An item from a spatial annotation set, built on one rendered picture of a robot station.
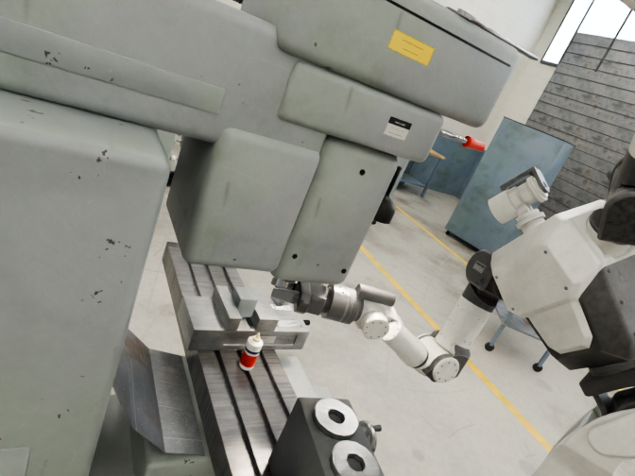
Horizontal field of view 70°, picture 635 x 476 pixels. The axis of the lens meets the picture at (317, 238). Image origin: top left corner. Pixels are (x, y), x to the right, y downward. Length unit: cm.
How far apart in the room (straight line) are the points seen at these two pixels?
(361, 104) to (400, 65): 9
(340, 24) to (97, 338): 59
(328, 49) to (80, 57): 34
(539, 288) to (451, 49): 51
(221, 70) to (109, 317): 40
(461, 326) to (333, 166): 62
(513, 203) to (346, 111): 48
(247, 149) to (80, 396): 47
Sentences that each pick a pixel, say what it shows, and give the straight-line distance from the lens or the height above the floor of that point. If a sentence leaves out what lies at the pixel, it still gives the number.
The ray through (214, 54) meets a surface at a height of 169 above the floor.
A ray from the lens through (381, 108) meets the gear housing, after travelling 83.
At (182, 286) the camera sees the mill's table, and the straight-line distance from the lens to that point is 148.
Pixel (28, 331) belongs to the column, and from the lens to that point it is 74.
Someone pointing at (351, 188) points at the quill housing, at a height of 154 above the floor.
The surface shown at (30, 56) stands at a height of 162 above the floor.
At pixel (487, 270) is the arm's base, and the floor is 143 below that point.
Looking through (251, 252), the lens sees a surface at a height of 139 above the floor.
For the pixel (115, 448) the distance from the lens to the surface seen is 128.
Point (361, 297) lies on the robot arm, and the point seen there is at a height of 128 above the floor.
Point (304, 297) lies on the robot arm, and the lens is 103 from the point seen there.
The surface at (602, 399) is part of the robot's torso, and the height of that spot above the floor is 134.
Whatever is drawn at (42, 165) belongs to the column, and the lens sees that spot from 61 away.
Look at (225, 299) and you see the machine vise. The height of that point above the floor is 107.
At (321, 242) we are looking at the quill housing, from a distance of 91.
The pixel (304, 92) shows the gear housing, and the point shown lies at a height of 169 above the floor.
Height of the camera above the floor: 175
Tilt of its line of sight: 21 degrees down
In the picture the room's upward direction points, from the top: 23 degrees clockwise
